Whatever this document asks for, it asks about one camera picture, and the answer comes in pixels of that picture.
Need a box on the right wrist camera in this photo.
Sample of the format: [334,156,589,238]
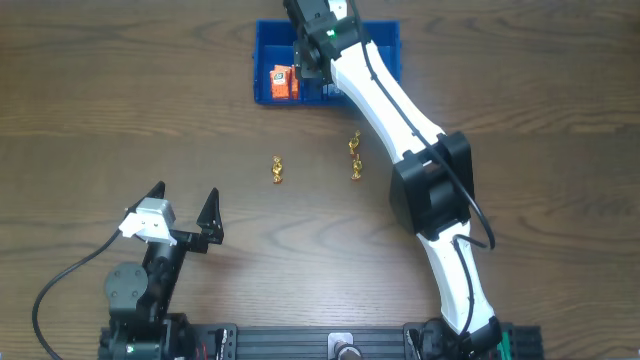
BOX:
[327,0,350,21]

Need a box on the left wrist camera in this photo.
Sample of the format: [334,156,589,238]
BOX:
[118,196,177,246]

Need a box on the black cable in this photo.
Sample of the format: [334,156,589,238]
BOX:
[31,229,124,360]
[429,149,497,251]

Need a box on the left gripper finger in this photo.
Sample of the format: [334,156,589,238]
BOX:
[196,187,225,245]
[125,180,167,212]

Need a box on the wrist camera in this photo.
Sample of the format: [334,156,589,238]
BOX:
[118,196,177,246]
[327,0,350,21]

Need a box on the mounting rail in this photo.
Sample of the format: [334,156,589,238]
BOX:
[98,322,544,360]

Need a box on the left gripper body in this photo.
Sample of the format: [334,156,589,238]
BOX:
[169,227,212,254]

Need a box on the blue tray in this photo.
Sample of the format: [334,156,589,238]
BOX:
[253,18,403,108]

